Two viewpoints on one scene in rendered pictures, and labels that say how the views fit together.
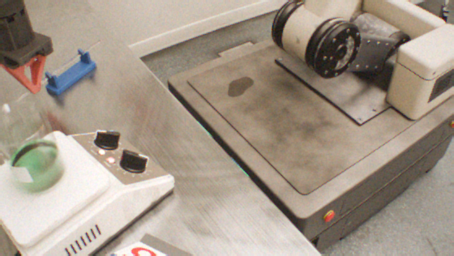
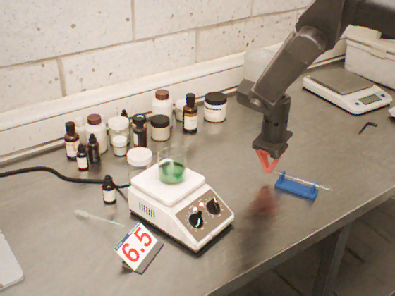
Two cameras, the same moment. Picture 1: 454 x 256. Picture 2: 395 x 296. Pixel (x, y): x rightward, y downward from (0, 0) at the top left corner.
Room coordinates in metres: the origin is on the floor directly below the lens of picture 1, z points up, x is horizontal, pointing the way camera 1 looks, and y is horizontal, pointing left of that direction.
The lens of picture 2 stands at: (0.27, -0.58, 1.42)
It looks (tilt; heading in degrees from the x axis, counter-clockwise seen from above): 33 degrees down; 86
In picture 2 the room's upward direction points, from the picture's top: 2 degrees clockwise
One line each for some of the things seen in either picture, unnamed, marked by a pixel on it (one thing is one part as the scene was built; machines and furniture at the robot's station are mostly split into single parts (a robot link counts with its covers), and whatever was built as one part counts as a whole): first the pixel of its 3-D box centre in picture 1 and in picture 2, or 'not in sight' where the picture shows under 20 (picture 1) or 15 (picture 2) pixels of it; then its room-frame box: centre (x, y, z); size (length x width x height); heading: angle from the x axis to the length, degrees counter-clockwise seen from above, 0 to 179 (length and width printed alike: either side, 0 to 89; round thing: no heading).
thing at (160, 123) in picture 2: not in sight; (160, 127); (0.24, 0.53, 0.78); 0.05 x 0.05 x 0.06
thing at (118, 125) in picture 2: not in sight; (118, 131); (0.13, 0.50, 0.78); 0.06 x 0.06 x 0.07
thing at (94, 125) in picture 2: not in sight; (95, 133); (0.07, 0.46, 0.80); 0.06 x 0.06 x 0.10
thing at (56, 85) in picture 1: (69, 70); (297, 183); (0.57, 0.28, 0.77); 0.10 x 0.03 x 0.04; 148
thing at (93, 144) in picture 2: not in sight; (93, 146); (0.07, 0.41, 0.79); 0.03 x 0.03 x 0.08
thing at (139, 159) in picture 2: not in sight; (140, 167); (0.20, 0.32, 0.79); 0.06 x 0.06 x 0.08
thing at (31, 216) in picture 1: (41, 183); (168, 180); (0.26, 0.21, 0.83); 0.12 x 0.12 x 0.01; 47
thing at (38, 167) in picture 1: (29, 149); (173, 163); (0.28, 0.21, 0.88); 0.07 x 0.06 x 0.08; 40
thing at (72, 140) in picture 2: not in sight; (72, 139); (0.02, 0.43, 0.80); 0.04 x 0.04 x 0.10
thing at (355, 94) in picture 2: not in sight; (346, 89); (0.87, 0.81, 0.77); 0.26 x 0.19 x 0.05; 119
